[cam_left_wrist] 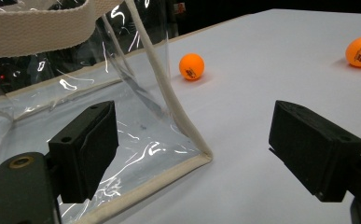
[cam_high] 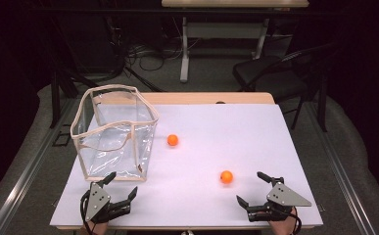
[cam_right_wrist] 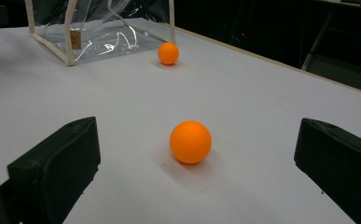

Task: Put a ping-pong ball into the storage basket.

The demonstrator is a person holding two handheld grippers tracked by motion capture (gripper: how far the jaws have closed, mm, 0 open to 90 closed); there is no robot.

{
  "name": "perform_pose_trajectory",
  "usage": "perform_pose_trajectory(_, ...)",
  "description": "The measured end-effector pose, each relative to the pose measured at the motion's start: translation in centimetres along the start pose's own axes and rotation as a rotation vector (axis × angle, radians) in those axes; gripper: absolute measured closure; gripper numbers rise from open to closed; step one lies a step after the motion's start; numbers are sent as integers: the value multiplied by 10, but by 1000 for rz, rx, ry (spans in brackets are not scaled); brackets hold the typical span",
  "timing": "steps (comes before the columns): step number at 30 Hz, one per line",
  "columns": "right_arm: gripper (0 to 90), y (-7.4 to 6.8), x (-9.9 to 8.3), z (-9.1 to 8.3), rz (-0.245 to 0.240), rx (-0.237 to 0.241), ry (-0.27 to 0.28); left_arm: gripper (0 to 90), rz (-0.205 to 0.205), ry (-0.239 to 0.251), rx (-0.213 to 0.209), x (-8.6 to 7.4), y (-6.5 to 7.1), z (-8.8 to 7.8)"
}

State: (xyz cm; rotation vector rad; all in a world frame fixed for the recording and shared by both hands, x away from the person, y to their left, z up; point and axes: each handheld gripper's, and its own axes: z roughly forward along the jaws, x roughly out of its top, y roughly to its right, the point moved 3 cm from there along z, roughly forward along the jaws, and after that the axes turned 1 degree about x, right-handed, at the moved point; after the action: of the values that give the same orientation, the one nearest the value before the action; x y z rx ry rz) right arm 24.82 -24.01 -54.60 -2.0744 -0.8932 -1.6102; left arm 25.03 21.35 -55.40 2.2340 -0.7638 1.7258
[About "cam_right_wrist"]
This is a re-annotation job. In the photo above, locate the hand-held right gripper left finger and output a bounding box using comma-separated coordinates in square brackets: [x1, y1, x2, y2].
[7, 116, 102, 224]

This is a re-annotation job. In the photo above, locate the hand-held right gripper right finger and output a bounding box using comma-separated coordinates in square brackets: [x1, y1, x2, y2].
[293, 118, 361, 224]

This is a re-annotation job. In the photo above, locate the orange ball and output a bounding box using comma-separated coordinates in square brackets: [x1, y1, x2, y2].
[169, 119, 213, 165]
[157, 42, 180, 66]

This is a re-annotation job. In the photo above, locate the transparent bag with beige trim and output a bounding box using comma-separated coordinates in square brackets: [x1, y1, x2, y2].
[23, 0, 176, 67]

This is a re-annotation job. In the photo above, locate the black chair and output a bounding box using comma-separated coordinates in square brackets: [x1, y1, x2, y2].
[300, 12, 361, 96]

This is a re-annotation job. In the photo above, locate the white table sheet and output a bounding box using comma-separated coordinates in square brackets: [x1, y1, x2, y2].
[0, 17, 361, 224]

